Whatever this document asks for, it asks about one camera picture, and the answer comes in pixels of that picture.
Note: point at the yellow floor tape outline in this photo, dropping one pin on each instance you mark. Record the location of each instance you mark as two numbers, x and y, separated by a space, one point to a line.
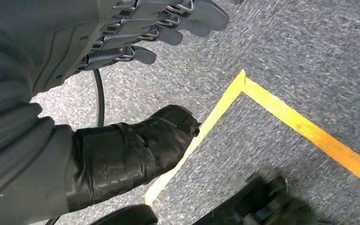
291 119

